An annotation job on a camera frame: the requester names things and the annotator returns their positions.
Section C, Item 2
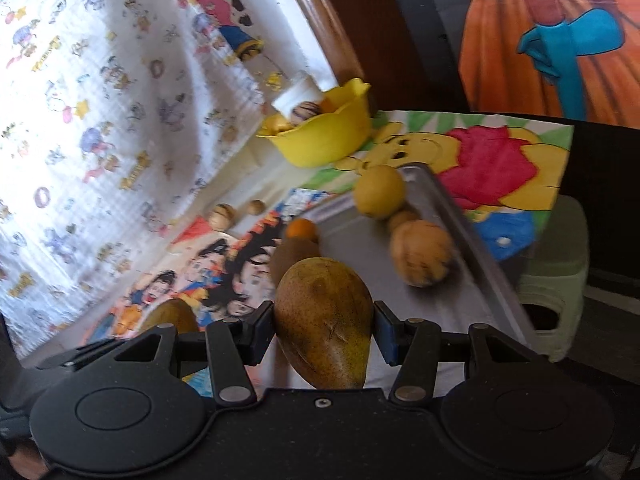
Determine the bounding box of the brown pear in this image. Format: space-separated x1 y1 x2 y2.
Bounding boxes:
274 257 373 390

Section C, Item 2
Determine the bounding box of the painted lady artwork panel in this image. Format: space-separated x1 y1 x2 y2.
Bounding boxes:
396 0 639 128

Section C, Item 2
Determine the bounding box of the small brown round fruit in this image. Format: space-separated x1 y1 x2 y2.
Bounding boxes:
246 200 266 216

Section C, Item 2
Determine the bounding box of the metal baking tray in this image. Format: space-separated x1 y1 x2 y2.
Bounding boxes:
299 162 539 391

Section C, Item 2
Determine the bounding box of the yellow fruit in bowl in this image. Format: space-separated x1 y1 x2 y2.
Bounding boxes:
262 113 294 136

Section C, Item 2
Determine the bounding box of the striped pepino in bowl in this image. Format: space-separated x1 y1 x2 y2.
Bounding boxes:
290 101 323 127

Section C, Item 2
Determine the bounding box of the white plastic jar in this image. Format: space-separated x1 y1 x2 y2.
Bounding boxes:
271 72 324 118

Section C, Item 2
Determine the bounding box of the colourful cartoon mat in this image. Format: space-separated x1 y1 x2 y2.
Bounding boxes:
85 112 573 344

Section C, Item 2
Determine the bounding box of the light green plastic stool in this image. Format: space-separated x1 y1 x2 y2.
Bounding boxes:
518 195 589 362

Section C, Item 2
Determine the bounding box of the brown kiwi fruit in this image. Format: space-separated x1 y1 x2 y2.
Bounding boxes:
269 237 320 286

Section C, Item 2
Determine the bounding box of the striped pepino melon front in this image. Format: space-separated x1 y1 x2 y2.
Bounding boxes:
390 220 454 288

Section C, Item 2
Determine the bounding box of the brown wooden frame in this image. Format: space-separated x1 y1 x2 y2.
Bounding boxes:
295 0 424 110

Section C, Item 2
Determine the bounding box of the striped pepino melon back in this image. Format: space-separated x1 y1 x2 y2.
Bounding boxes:
207 204 236 232

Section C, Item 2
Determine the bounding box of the yellow-green pear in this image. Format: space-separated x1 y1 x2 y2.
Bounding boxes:
137 298 198 335

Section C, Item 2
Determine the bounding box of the yellow plastic bowl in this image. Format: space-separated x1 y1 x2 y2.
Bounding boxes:
255 78 372 168

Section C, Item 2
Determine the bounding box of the white cartoon print cloth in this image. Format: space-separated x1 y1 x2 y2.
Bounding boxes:
1 0 265 357

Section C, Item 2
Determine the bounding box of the small orange fruit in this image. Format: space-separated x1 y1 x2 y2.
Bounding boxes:
284 218 319 244

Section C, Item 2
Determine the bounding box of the striped pepino melon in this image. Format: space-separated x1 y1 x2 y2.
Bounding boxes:
390 220 454 288
207 204 236 232

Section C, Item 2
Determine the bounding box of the yellow lemon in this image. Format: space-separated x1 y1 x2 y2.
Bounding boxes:
352 165 407 220

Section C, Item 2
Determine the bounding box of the small green-brown fruit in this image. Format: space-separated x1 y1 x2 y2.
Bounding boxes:
386 208 420 234

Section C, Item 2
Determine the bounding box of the person's left hand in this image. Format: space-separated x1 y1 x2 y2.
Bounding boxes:
8 440 49 480

